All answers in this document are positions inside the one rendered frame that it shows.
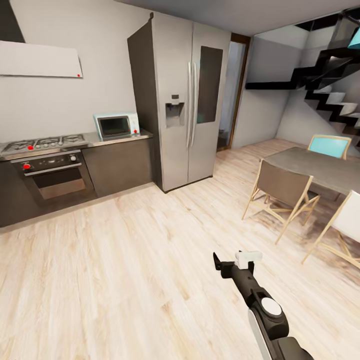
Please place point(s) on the stairs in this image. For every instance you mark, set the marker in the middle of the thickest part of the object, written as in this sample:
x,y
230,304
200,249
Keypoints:
x,y
314,56

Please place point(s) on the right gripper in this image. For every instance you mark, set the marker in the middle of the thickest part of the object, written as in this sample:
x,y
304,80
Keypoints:
x,y
228,270

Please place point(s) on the oven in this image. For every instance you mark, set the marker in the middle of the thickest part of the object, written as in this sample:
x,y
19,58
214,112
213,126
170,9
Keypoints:
x,y
55,177

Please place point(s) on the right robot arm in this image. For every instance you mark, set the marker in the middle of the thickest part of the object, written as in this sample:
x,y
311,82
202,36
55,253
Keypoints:
x,y
266,317

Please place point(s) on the fixed window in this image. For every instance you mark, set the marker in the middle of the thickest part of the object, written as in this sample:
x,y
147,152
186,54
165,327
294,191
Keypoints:
x,y
236,64

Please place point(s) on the range hood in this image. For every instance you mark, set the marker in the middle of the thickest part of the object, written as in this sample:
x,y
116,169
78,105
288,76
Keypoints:
x,y
20,58

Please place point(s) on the microwave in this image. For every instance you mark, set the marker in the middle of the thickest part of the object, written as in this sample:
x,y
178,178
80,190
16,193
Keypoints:
x,y
112,124

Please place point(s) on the fridge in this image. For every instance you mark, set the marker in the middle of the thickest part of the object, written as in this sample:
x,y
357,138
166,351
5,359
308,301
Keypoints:
x,y
179,69

